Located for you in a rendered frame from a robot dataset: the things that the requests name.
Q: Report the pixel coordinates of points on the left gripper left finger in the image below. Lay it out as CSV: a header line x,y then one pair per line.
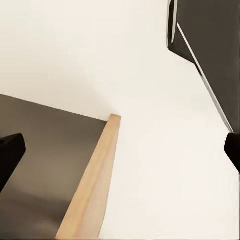
x,y
12,149

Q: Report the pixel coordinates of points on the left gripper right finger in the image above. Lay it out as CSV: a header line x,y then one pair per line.
x,y
232,149

